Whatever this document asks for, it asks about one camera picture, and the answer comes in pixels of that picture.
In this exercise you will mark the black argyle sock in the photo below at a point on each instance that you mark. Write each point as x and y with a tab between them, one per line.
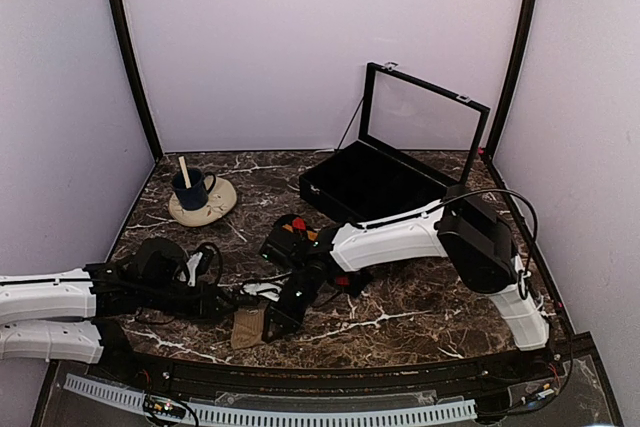
303	246

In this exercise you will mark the dark blue mug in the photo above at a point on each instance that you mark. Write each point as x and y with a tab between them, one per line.
197	195

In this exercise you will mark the tan brown sock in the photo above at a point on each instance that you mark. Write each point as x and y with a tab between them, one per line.
248	327

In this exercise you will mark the black glass-lid display box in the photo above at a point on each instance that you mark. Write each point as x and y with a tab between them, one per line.
414	140

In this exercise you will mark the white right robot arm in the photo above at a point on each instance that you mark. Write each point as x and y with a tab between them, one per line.
460	227

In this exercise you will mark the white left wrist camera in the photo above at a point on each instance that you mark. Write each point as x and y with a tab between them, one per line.
192	268

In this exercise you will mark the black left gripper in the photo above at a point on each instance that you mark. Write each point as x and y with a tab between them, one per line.
205	304

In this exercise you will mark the black table edge rail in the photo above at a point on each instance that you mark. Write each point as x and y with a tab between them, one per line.
203	366

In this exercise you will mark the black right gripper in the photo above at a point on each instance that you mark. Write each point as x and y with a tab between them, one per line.
291	320

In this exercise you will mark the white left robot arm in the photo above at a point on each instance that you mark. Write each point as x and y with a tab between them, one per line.
72	315

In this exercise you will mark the beige ceramic saucer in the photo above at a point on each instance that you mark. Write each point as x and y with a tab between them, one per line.
222	199

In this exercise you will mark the white slotted cable duct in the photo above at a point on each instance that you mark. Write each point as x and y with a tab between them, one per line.
234	409

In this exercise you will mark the wooden stir stick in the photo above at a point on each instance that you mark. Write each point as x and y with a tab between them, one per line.
185	172

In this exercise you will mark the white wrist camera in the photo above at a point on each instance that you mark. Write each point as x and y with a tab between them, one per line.
192	268
267	290

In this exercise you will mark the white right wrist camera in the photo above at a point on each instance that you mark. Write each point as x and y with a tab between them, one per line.
267	290

